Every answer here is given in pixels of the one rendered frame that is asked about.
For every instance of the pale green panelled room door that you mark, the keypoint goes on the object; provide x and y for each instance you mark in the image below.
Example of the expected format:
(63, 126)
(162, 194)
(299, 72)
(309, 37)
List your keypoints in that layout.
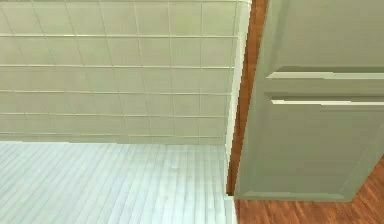
(310, 140)

